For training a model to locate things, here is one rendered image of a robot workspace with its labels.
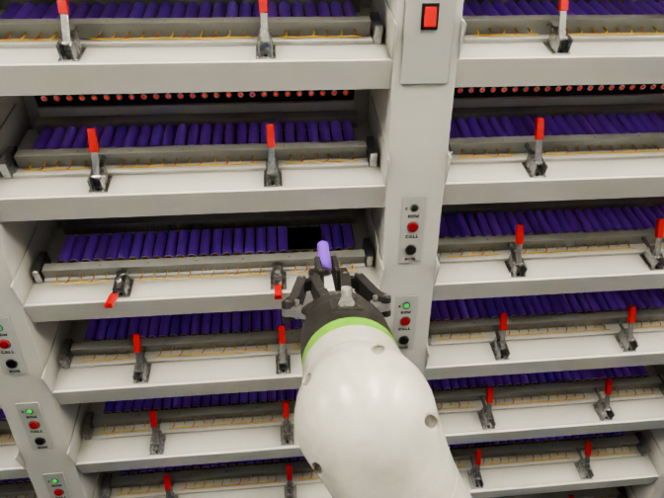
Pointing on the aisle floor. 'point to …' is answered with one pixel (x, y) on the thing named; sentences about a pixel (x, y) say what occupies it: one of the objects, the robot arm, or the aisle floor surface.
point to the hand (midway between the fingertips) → (327, 273)
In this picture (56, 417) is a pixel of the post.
